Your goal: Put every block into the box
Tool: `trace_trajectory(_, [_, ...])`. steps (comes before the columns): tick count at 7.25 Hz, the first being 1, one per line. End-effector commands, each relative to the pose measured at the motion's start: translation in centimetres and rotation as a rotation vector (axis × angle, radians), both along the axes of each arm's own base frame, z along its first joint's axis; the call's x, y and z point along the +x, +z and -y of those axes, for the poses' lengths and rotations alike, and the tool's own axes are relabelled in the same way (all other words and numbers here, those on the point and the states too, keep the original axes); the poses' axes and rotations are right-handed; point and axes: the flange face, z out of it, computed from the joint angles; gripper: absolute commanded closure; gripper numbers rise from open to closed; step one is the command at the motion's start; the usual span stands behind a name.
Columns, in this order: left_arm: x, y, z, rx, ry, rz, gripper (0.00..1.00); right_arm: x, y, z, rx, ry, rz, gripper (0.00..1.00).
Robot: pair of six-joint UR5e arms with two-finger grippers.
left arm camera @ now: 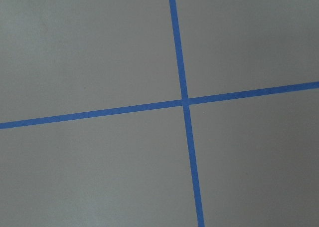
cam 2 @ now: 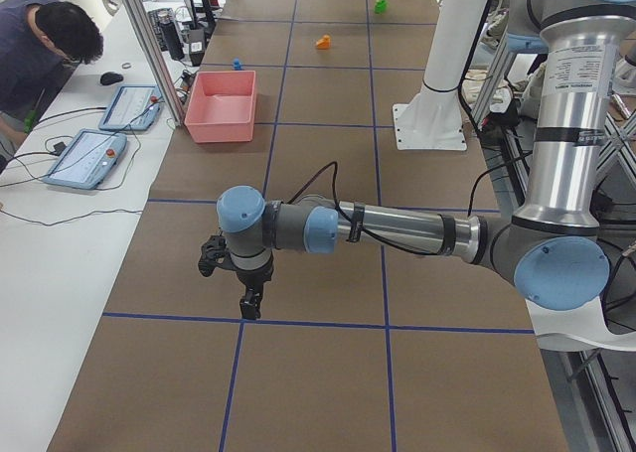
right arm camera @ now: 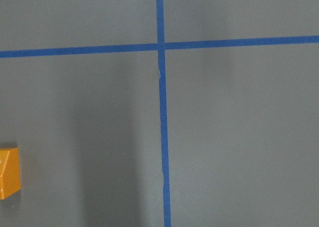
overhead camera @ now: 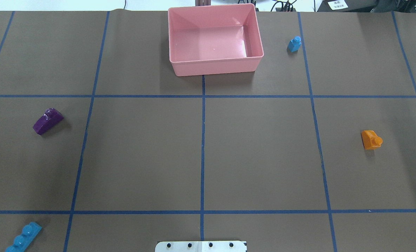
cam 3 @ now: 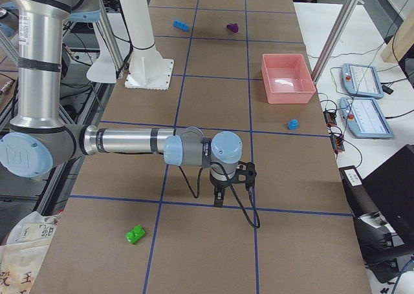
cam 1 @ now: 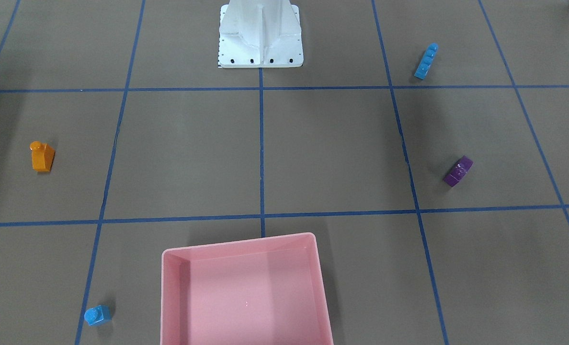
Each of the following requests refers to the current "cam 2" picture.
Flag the orange block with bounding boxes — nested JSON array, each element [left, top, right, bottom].
[[315, 34, 331, 50]]

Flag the green block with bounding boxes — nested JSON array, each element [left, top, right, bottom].
[[374, 0, 388, 14]]

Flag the pink plastic box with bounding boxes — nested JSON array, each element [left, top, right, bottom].
[[185, 71, 257, 144]]

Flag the near teach pendant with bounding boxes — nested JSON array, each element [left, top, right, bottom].
[[42, 129, 128, 190]]

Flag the teach pendant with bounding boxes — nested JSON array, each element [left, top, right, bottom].
[[98, 84, 162, 131], [42, 129, 128, 190]]

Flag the far teach pendant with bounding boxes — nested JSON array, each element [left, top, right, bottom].
[[98, 84, 162, 131]]

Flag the black computer mouse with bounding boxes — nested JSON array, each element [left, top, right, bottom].
[[99, 72, 123, 86]]

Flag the black water bottle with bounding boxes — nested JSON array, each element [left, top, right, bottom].
[[157, 10, 185, 61]]

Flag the seated person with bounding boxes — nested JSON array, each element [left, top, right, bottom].
[[1, 0, 103, 166]]

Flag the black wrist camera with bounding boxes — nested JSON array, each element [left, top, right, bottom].
[[198, 234, 234, 277]]

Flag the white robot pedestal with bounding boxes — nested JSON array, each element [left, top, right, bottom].
[[393, 0, 489, 151]]

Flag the aluminium frame post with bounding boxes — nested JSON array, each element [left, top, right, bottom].
[[122, 0, 185, 127]]

